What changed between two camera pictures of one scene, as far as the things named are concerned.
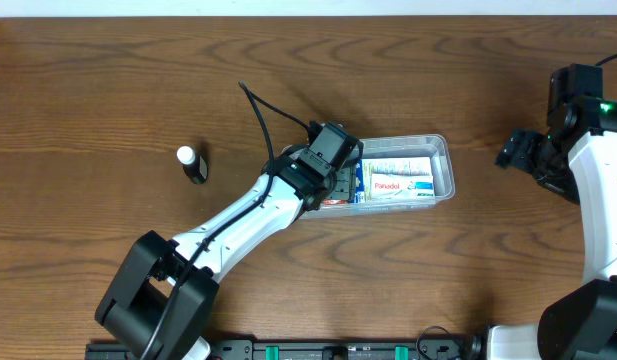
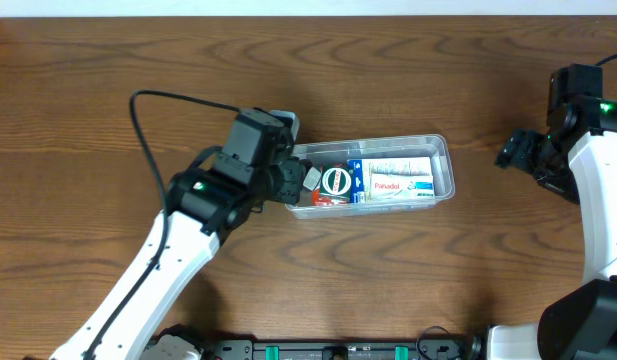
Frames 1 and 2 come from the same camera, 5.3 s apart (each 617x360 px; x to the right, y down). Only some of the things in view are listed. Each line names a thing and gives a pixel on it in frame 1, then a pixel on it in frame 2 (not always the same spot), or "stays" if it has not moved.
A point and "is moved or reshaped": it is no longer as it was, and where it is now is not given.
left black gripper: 350,179 → 299,168
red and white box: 334,202 stays
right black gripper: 516,150 stays
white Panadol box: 398,186 stays
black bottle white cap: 193,165 is moved or reshaped
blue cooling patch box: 386,166 stays
